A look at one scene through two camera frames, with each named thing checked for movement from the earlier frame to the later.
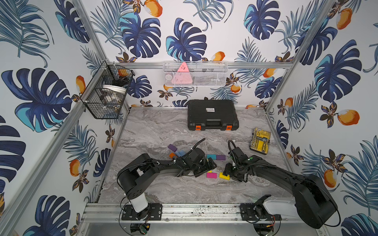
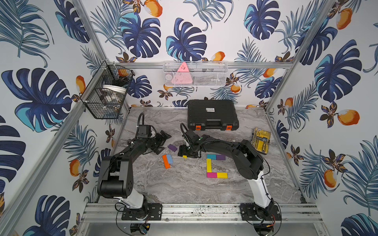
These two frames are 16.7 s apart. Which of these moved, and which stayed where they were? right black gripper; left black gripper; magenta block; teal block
Moved: right black gripper; left black gripper
Stayed: teal block; magenta block
